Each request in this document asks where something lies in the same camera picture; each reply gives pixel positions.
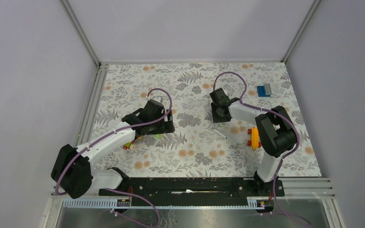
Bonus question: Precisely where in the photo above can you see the blue grey toy blocks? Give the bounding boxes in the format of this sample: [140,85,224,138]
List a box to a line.
[257,83,272,97]

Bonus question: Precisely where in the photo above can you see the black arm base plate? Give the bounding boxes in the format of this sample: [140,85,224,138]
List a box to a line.
[98,177,286,208]

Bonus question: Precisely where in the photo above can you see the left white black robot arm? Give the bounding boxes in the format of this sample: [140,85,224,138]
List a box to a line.
[51,99,175,199]

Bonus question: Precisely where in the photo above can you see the white slotted cable duct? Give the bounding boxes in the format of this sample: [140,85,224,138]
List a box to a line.
[62,197,266,210]

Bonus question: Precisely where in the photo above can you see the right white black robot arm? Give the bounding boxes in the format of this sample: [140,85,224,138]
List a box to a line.
[210,88,299,196]

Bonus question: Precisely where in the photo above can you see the floral patterned table mat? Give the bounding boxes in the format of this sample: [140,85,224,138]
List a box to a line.
[91,63,321,177]

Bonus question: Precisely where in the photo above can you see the red yellow green toy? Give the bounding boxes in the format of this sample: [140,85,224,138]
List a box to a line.
[123,136,142,150]

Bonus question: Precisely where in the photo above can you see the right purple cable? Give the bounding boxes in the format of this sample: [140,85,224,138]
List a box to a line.
[213,71,312,228]

